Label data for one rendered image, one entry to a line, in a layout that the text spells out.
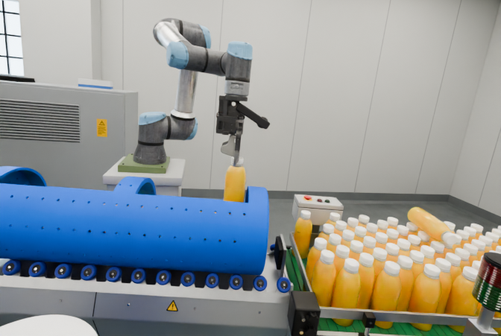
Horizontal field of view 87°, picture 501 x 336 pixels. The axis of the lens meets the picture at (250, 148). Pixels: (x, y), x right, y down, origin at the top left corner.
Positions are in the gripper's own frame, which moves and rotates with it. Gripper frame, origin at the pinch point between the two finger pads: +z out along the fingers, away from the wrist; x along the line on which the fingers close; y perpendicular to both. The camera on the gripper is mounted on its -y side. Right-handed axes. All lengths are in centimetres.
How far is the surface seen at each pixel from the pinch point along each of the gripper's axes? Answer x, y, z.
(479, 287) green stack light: 36, -53, 14
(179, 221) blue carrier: 12.1, 14.9, 16.5
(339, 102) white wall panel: -306, -142, -20
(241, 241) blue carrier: 13.7, -3.2, 20.5
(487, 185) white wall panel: -290, -384, 80
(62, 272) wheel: 11, 49, 37
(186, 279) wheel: 10.8, 12.3, 36.5
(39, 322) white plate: 35, 38, 29
